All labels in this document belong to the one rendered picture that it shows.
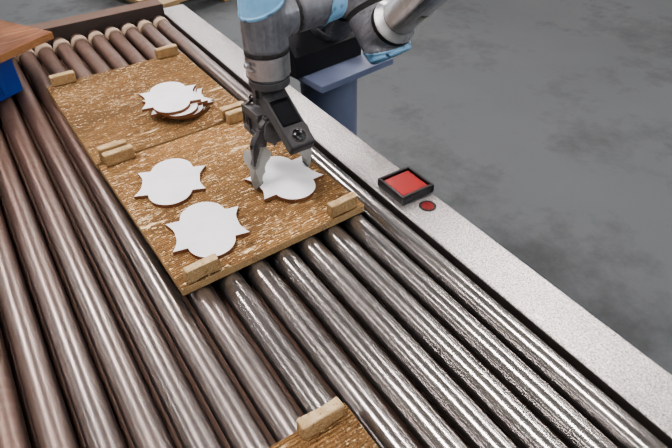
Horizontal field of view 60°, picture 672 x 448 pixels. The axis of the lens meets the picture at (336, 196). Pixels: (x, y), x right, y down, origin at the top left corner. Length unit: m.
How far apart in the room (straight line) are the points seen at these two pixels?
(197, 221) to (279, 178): 0.18
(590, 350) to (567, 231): 1.68
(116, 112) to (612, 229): 1.97
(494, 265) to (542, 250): 1.46
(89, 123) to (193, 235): 0.49
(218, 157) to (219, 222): 0.22
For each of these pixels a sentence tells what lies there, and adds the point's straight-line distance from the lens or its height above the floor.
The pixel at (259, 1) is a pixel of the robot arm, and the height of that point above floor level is 1.28.
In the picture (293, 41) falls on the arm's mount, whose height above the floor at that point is 0.96.
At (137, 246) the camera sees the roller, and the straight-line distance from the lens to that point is 1.05.
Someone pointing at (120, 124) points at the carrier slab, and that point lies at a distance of 1.38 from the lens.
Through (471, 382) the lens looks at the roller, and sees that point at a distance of 0.84.
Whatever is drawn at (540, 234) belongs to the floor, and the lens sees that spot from 2.52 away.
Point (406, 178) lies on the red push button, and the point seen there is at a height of 0.93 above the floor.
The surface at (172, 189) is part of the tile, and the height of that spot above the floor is 0.94.
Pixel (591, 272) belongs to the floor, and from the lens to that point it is 2.42.
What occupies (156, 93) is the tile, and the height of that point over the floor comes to 0.97.
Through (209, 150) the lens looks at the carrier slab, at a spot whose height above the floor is 0.94.
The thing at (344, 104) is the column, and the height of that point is 0.75.
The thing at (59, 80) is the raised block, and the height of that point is 0.95.
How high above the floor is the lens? 1.59
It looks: 38 degrees down
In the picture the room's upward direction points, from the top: 1 degrees counter-clockwise
